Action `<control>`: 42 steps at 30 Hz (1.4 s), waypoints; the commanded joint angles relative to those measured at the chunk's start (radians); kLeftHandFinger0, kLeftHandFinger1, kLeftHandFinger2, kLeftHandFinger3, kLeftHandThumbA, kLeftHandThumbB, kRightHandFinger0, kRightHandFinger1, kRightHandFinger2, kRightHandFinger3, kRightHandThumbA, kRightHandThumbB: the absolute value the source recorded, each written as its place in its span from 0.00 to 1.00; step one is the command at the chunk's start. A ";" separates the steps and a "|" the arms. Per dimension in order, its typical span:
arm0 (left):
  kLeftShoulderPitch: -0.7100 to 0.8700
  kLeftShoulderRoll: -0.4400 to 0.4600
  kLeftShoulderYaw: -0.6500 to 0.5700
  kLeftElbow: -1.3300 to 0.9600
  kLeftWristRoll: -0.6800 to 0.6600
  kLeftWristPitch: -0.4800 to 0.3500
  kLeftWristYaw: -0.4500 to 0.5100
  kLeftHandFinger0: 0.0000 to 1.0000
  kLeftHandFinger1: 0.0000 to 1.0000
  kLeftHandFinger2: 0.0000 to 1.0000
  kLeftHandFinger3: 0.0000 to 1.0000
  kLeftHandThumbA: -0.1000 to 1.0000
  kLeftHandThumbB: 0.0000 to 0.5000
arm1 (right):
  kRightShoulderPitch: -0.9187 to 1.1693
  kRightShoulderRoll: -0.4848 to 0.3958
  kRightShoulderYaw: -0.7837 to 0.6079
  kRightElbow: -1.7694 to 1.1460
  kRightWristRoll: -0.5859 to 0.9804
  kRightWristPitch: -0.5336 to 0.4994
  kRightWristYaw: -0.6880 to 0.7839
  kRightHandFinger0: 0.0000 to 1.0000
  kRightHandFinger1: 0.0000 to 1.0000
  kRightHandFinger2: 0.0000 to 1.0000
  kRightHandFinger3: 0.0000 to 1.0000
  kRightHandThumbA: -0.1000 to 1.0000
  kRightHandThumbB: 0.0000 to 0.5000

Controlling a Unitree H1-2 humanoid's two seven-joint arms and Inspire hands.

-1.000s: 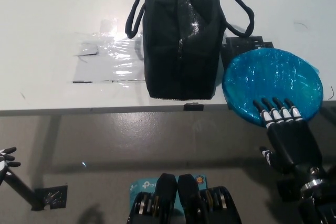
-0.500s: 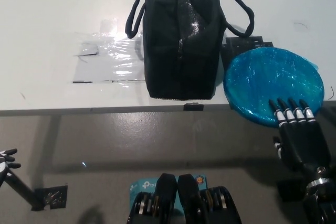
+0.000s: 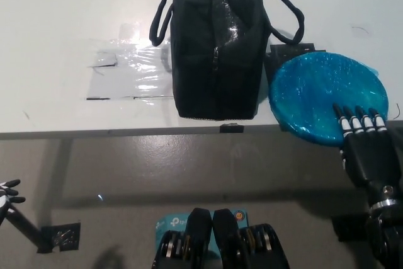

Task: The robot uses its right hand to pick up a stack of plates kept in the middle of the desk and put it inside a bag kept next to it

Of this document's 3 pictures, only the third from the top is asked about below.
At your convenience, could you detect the black fabric bag with handles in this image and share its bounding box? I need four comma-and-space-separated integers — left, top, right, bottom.
149, 0, 305, 122

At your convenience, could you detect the small black tape strip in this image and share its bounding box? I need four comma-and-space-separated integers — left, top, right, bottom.
219, 123, 246, 134

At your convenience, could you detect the black table leg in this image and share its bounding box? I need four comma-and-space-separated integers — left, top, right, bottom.
6, 207, 54, 253

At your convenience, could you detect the teal tp-link box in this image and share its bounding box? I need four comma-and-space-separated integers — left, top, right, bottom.
155, 210, 251, 259

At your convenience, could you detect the blue plate stack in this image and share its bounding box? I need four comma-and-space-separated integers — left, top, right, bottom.
268, 54, 390, 147

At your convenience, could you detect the black floor bracket left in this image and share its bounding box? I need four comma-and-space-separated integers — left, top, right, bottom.
37, 222, 82, 255

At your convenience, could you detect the clear plastic sheet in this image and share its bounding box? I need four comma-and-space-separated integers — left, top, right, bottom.
86, 38, 176, 101

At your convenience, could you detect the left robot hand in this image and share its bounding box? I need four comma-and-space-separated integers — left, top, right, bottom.
0, 179, 26, 226

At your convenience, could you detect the grey tape patch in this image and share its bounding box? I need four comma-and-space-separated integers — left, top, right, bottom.
89, 51, 120, 69

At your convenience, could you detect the large black tape patch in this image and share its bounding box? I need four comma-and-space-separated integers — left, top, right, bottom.
265, 42, 327, 84

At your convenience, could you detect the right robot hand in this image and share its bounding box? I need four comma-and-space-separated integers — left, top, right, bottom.
332, 102, 403, 201

